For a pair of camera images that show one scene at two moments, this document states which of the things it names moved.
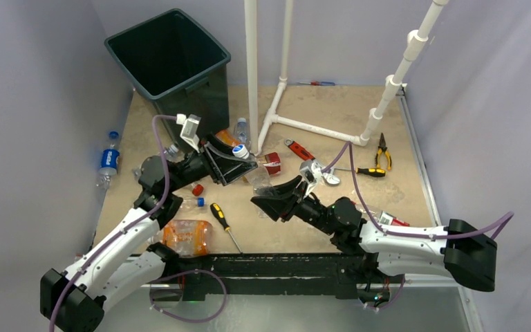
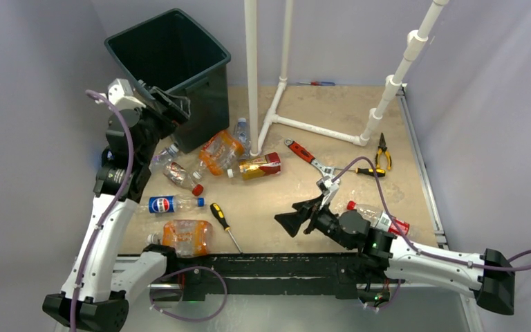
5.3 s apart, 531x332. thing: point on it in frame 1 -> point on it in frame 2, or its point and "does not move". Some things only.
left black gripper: (229, 168) -> (176, 108)
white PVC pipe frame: (416, 41) does not move
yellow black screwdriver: (216, 210) does not move
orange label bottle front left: (188, 237) does not move
